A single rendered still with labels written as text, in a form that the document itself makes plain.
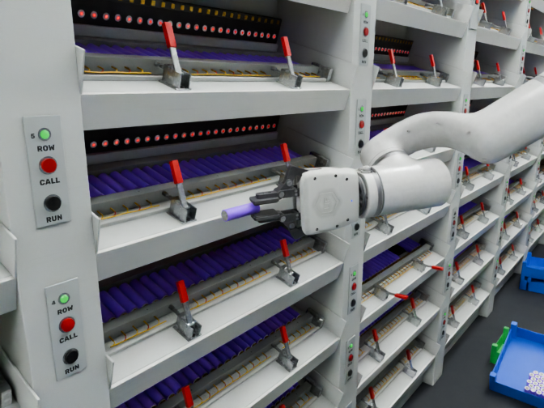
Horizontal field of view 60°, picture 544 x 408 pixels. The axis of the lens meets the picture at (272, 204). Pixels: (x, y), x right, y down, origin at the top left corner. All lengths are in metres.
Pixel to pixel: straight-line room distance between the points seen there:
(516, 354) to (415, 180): 1.47
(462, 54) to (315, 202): 1.05
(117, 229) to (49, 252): 0.12
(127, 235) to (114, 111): 0.17
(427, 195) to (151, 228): 0.44
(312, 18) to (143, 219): 0.60
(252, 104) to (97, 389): 0.48
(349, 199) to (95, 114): 0.39
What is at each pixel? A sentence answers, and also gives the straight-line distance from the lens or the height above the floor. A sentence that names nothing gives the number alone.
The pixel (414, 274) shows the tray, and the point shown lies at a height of 0.52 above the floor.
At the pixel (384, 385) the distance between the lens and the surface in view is 1.69.
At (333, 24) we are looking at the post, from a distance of 1.06.
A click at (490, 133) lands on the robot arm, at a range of 0.81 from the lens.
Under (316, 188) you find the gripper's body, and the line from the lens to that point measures 0.73.
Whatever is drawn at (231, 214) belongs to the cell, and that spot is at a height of 0.92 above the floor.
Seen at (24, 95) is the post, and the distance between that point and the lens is 0.57.
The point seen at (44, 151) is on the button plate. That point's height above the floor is 1.04.
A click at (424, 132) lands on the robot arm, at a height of 1.03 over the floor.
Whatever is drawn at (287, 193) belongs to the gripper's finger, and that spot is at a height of 0.95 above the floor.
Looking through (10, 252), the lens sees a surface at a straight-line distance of 0.58.
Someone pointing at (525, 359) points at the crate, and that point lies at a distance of 2.17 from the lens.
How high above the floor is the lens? 1.11
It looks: 14 degrees down
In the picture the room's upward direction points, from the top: straight up
